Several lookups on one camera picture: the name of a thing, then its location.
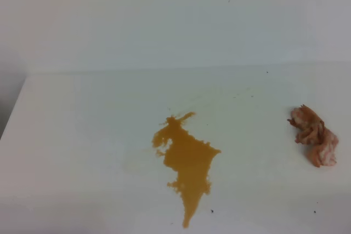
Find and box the brown coffee spill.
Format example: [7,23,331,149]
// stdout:
[152,112,221,229]

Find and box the pink and white stained rag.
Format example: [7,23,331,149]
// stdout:
[287,105,339,168]

